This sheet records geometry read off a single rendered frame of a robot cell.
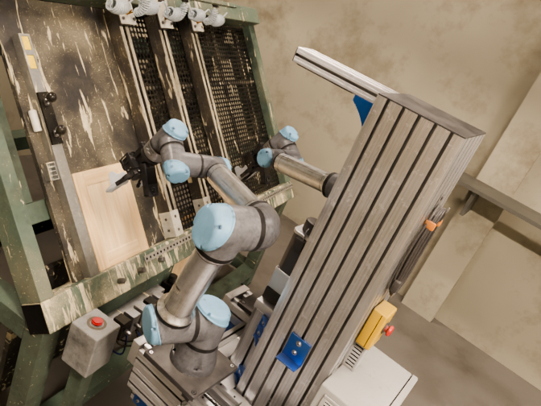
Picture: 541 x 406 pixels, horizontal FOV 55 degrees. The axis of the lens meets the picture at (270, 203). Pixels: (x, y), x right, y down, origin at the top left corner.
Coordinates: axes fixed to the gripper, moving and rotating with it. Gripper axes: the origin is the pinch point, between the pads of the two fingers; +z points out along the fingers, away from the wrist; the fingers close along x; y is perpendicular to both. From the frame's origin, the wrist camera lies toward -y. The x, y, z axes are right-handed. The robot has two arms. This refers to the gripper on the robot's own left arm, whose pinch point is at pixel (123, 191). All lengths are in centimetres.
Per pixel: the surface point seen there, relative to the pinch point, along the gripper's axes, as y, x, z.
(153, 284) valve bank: -23, -42, 56
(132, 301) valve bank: -27, -26, 55
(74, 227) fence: 4.5, -2.2, 35.8
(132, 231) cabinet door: 0, -34, 44
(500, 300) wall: -146, -335, 20
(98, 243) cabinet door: -2.3, -13.4, 41.5
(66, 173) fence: 23.6, -3.0, 26.9
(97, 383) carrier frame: -49, -28, 107
